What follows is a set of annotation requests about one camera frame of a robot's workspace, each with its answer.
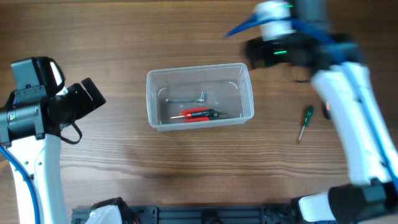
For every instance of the orange black needle-nose pliers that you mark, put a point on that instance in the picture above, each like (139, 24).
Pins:
(326, 110)

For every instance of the black red screwdriver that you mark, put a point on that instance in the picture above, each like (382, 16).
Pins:
(195, 113)

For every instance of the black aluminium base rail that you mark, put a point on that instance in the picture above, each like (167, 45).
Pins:
(259, 214)

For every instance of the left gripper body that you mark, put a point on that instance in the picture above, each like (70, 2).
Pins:
(76, 104)

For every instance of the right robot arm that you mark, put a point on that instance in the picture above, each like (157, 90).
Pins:
(298, 33)

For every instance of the green handled screwdriver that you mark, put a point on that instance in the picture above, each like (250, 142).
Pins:
(306, 120)

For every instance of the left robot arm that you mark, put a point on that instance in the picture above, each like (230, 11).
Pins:
(32, 121)

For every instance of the silver socket wrench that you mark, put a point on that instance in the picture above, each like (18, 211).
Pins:
(201, 99)

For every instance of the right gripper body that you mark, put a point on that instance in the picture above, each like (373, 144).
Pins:
(271, 51)

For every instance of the clear plastic storage container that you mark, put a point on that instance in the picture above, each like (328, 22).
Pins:
(227, 86)

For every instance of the red handled snips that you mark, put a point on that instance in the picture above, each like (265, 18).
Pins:
(217, 115)

